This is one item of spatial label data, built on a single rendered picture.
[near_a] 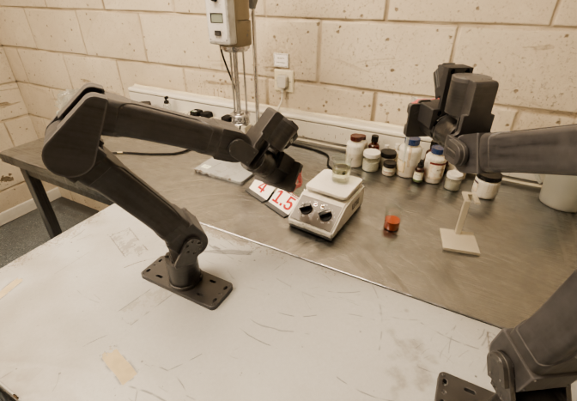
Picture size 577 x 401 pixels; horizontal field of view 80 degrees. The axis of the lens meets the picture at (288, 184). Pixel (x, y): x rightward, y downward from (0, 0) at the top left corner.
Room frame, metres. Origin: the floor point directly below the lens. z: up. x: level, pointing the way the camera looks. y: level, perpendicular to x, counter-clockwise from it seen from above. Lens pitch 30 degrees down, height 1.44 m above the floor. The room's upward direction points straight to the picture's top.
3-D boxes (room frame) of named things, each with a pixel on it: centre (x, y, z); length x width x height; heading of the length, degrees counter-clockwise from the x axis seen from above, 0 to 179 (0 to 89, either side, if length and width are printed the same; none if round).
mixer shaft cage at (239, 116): (1.13, 0.16, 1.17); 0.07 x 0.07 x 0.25
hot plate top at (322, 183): (0.80, -0.13, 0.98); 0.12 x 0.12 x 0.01; 57
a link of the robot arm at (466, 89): (0.51, -0.29, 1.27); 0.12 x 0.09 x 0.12; 6
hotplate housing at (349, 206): (0.78, -0.11, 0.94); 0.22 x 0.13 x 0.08; 147
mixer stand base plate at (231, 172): (1.12, 0.17, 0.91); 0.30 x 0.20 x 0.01; 153
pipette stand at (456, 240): (0.66, -0.42, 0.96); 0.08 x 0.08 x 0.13; 75
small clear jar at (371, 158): (1.05, -0.28, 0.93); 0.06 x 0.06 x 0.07
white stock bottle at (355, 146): (1.09, -0.23, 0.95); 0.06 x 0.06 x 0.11
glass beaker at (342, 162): (0.81, -0.14, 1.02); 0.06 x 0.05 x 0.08; 138
